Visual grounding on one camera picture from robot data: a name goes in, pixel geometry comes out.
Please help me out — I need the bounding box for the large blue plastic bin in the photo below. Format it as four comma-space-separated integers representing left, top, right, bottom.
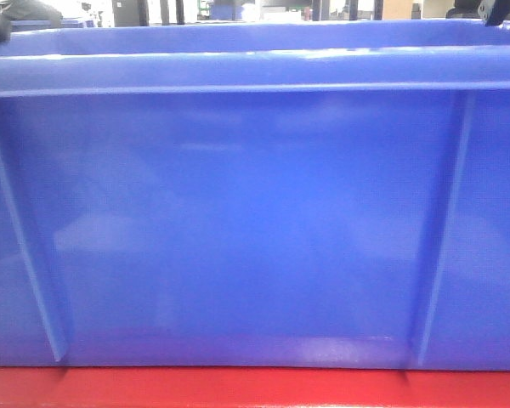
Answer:
0, 20, 510, 370

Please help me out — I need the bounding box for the red cart surface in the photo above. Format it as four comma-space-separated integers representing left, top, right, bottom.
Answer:
0, 367, 510, 407

